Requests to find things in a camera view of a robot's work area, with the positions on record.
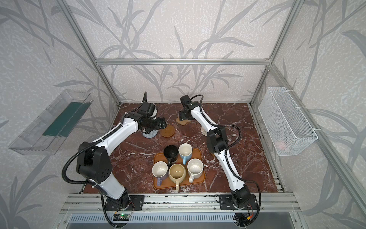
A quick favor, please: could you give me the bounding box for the cork flower coaster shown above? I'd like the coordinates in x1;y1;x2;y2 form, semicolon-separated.
176;117;190;126

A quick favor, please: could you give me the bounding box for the grey round coaster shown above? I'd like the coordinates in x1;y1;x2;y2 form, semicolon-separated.
142;130;158;138

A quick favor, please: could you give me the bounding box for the small round wooden coaster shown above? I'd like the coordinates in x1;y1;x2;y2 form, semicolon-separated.
161;125;175;138

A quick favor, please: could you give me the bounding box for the woven round coaster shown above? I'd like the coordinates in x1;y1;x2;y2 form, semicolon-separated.
201;127;207;136

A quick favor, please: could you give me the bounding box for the black mug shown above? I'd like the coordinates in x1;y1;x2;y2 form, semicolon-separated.
164;145;179;168

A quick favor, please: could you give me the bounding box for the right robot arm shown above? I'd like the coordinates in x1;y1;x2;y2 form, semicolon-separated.
179;94;261;210

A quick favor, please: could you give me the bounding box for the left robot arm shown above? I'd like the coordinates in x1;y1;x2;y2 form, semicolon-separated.
62;102;167;200

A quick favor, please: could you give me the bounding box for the light blue mug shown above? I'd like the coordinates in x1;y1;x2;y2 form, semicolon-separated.
178;143;193;165

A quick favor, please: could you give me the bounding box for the purple mug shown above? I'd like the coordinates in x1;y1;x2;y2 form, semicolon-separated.
152;161;169;187

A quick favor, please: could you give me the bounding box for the orange plastic tray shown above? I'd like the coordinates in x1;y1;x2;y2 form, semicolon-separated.
153;148;206;190

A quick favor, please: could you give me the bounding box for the white speckled mug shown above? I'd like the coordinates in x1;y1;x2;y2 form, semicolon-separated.
187;158;204;183

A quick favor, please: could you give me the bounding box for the beige glazed mug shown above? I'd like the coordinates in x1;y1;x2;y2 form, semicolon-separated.
168;164;187;192

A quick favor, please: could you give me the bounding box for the green lit circuit board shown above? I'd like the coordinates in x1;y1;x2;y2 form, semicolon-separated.
113;212;132;221

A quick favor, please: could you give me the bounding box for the pink object in basket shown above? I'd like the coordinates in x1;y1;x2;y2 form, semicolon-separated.
275;140;289;152

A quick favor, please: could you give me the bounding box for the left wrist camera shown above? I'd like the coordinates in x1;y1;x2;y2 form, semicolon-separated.
138;102;157;118

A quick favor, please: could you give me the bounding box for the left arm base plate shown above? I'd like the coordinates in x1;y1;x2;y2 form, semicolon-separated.
105;195;144;211

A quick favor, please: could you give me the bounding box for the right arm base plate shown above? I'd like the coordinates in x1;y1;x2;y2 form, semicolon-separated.
217;194;258;210

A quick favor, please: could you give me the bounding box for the clear plastic wall bin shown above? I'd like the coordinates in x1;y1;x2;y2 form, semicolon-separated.
9;89;93;156

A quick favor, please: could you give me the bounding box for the white wire mesh basket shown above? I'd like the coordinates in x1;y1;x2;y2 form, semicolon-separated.
258;87;318;156

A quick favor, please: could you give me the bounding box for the right wired circuit board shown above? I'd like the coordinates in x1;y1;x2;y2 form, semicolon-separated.
233;213;254;227

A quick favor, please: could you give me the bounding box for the aluminium front rail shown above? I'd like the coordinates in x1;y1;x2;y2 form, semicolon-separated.
60;193;301;214

